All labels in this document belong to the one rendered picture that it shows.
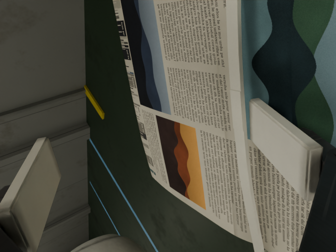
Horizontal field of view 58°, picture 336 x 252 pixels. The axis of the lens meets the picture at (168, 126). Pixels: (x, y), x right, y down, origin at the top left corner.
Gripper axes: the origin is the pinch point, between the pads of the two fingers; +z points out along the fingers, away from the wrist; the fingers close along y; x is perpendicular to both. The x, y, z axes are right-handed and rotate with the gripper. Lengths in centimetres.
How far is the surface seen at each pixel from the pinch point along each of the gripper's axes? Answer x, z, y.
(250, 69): 3.1, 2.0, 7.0
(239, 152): -2.4, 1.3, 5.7
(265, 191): -6.3, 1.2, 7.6
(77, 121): -155, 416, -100
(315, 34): 5.5, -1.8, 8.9
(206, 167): -6.9, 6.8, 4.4
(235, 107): 1.0, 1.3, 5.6
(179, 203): -180, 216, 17
